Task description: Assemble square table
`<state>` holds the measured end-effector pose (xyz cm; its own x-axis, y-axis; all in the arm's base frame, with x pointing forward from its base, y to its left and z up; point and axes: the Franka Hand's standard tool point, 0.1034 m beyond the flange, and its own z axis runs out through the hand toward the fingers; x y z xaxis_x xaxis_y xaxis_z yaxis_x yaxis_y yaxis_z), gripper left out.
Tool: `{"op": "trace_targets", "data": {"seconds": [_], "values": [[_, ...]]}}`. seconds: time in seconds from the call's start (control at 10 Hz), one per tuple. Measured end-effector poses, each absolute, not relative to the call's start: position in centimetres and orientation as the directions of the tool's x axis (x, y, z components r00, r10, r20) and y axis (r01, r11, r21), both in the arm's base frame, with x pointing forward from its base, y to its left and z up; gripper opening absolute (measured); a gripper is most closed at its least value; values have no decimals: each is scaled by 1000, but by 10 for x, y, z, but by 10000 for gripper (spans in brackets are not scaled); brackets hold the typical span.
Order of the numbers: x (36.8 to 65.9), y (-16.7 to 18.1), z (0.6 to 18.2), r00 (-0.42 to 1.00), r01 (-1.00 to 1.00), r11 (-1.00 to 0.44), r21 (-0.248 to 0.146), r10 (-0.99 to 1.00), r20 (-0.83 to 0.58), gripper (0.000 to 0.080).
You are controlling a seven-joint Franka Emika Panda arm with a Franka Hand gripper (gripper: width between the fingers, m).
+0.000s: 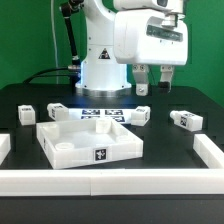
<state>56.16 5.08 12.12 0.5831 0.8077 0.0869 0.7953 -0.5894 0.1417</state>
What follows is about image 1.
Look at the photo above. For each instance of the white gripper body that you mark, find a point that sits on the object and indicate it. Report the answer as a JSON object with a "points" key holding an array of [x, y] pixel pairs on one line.
{"points": [[140, 38]]}

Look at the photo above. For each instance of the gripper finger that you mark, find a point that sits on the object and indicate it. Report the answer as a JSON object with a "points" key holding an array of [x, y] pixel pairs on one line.
{"points": [[140, 74], [167, 72]]}

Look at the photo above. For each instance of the white square table top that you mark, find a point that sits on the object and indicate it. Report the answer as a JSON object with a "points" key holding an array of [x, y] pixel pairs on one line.
{"points": [[77, 143]]}

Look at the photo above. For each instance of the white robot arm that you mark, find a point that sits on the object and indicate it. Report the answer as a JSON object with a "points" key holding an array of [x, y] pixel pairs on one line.
{"points": [[99, 73]]}

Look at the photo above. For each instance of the sheet of fiducial markers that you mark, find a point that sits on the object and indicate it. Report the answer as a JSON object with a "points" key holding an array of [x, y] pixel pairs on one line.
{"points": [[122, 116]]}

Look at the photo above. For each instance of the white right fence wall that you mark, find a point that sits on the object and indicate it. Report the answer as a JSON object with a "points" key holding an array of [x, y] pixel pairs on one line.
{"points": [[208, 151]]}

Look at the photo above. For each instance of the white fence wall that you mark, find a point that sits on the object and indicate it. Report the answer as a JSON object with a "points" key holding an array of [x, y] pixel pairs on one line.
{"points": [[208, 151], [5, 146], [111, 182]]}

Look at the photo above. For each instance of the white front fence wall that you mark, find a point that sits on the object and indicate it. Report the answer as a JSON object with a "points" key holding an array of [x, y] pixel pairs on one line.
{"points": [[111, 182]]}

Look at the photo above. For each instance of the white left fence wall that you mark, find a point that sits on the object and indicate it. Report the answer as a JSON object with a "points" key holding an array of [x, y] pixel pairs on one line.
{"points": [[5, 146]]}

